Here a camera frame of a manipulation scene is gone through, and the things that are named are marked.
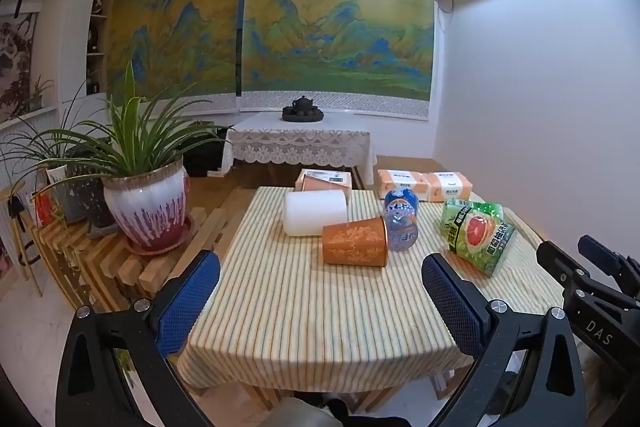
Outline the orange patterned cup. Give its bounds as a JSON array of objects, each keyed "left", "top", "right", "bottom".
[{"left": 321, "top": 215, "right": 390, "bottom": 269}]

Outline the green snack packet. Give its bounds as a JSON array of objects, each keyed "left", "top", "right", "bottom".
[{"left": 440, "top": 199, "right": 517, "bottom": 279}]

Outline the black bag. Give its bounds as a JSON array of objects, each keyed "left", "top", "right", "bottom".
[{"left": 176, "top": 121, "right": 232, "bottom": 178}]

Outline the person's leg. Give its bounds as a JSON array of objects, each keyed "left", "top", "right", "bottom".
[{"left": 267, "top": 396, "right": 363, "bottom": 427}]

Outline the orange tissue pack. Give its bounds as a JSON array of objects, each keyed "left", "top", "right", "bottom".
[
  {"left": 295, "top": 168, "right": 353, "bottom": 198},
  {"left": 376, "top": 169, "right": 432, "bottom": 202},
  {"left": 422, "top": 171, "right": 474, "bottom": 202}
]

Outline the white plant pot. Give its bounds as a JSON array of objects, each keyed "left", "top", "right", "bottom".
[{"left": 44, "top": 163, "right": 76, "bottom": 219}]

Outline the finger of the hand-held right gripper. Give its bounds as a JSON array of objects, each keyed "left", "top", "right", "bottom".
[
  {"left": 536, "top": 240, "right": 593, "bottom": 305},
  {"left": 578, "top": 235, "right": 640, "bottom": 295}
]

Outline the white lace tablecloth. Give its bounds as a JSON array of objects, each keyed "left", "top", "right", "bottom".
[{"left": 221, "top": 112, "right": 379, "bottom": 181}]

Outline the landscape roller blind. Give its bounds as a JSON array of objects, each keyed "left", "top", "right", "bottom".
[
  {"left": 106, "top": 0, "right": 249, "bottom": 114},
  {"left": 239, "top": 0, "right": 435, "bottom": 118}
]

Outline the small potted plant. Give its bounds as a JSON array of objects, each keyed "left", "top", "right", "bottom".
[{"left": 26, "top": 74, "right": 56, "bottom": 112}]

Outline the clear plastic bottle blue label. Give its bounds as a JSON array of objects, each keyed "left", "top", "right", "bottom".
[{"left": 383, "top": 187, "right": 420, "bottom": 253}]

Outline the hanging scroll painting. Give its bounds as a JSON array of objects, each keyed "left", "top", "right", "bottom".
[{"left": 0, "top": 0, "right": 39, "bottom": 124}]

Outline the dark speckled plant pot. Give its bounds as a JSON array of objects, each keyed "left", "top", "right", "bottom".
[{"left": 64, "top": 146, "right": 120, "bottom": 229}]

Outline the wooden slat stand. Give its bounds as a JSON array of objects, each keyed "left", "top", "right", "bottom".
[{"left": 29, "top": 206, "right": 251, "bottom": 314}]

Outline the wall shelf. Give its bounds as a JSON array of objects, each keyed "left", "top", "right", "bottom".
[{"left": 84, "top": 0, "right": 119, "bottom": 98}]

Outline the white paper roll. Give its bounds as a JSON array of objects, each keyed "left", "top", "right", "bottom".
[{"left": 283, "top": 190, "right": 348, "bottom": 237}]

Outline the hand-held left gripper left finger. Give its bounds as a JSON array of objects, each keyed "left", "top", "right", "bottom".
[{"left": 55, "top": 249, "right": 223, "bottom": 427}]

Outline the green plant in purple-white pot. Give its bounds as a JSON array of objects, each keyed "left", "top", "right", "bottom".
[{"left": 30, "top": 59, "right": 237, "bottom": 256}]

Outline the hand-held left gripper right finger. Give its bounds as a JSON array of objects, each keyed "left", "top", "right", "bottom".
[{"left": 421, "top": 252, "right": 587, "bottom": 427}]

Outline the striped tablecloth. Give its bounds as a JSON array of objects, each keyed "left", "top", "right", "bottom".
[{"left": 176, "top": 185, "right": 567, "bottom": 397}]

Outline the dark tea set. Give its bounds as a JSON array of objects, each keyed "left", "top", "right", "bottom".
[{"left": 281, "top": 95, "right": 325, "bottom": 124}]

